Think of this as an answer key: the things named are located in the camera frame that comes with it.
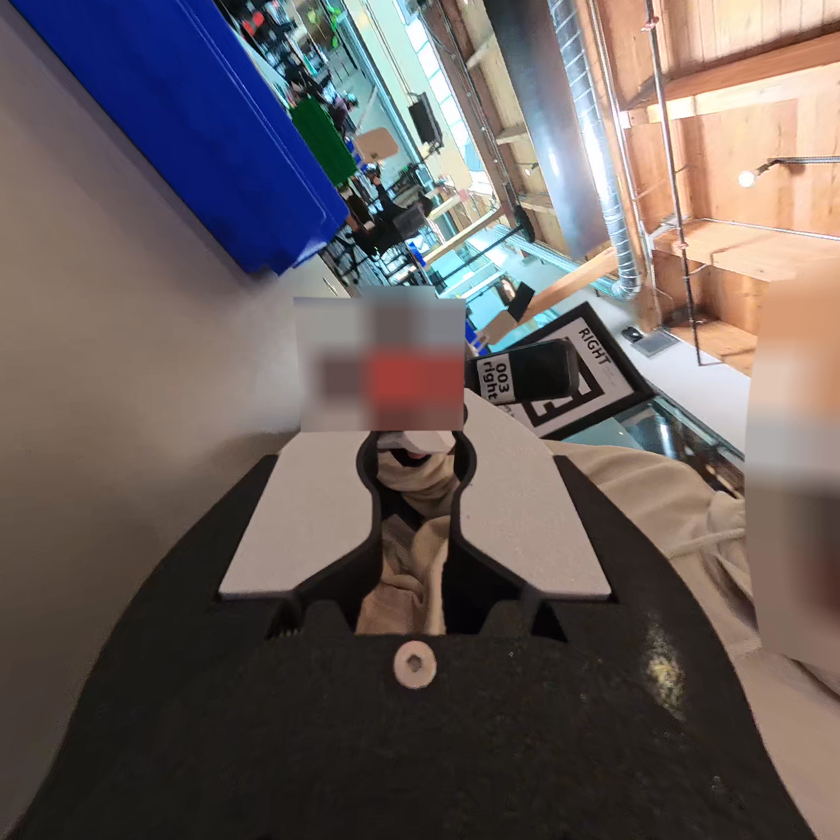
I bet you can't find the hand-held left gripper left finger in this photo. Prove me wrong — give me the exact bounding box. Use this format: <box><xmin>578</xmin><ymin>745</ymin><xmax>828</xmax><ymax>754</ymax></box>
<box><xmin>219</xmin><ymin>432</ymin><xmax>382</xmax><ymax>632</ymax></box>

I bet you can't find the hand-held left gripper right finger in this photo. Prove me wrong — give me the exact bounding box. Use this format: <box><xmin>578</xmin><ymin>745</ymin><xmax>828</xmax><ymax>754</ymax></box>
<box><xmin>445</xmin><ymin>388</ymin><xmax>613</xmax><ymax>635</ymax></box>

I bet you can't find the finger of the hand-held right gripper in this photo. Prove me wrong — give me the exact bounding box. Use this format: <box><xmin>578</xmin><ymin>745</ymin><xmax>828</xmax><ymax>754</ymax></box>
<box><xmin>377</xmin><ymin>431</ymin><xmax>455</xmax><ymax>458</ymax></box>

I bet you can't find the blue plastic bin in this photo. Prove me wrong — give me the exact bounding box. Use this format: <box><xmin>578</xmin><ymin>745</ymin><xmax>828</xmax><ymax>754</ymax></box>
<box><xmin>10</xmin><ymin>0</ymin><xmax>350</xmax><ymax>277</ymax></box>

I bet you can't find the black speaker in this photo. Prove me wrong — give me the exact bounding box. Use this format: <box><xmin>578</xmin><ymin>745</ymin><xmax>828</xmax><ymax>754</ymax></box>
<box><xmin>408</xmin><ymin>92</ymin><xmax>442</xmax><ymax>143</ymax></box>

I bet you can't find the hanging light bulb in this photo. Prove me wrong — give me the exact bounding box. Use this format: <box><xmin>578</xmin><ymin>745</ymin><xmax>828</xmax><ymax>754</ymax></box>
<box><xmin>737</xmin><ymin>156</ymin><xmax>840</xmax><ymax>189</ymax></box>

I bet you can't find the green bin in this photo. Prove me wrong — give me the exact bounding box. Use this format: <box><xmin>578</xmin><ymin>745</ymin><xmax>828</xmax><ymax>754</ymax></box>
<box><xmin>290</xmin><ymin>95</ymin><xmax>359</xmax><ymax>193</ymax></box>

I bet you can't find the silver air duct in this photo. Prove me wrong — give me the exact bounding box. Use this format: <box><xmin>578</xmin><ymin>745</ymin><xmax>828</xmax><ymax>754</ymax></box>
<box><xmin>548</xmin><ymin>0</ymin><xmax>648</xmax><ymax>301</ymax></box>

